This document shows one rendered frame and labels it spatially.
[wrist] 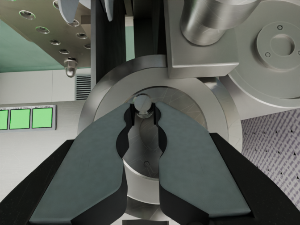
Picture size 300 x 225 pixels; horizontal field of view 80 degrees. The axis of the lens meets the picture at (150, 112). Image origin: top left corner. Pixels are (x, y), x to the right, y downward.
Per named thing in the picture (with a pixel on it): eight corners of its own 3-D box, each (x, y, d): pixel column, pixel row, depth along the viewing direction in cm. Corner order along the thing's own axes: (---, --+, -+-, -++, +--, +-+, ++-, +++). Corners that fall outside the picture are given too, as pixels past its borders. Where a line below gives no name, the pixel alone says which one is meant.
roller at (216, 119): (222, 64, 16) (235, 202, 14) (178, 110, 42) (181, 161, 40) (92, 68, 16) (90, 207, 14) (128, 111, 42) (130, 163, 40)
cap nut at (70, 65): (74, 59, 49) (74, 74, 49) (80, 64, 53) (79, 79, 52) (61, 59, 49) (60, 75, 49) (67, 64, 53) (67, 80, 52)
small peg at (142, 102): (149, 117, 11) (128, 110, 11) (150, 121, 14) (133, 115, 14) (156, 96, 12) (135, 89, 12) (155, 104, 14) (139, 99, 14)
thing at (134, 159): (150, 202, 13) (93, 121, 14) (150, 194, 15) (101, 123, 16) (228, 141, 14) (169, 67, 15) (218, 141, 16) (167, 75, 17)
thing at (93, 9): (94, -75, 20) (96, 87, 17) (125, 40, 43) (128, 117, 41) (90, -75, 20) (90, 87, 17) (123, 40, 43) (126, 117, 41)
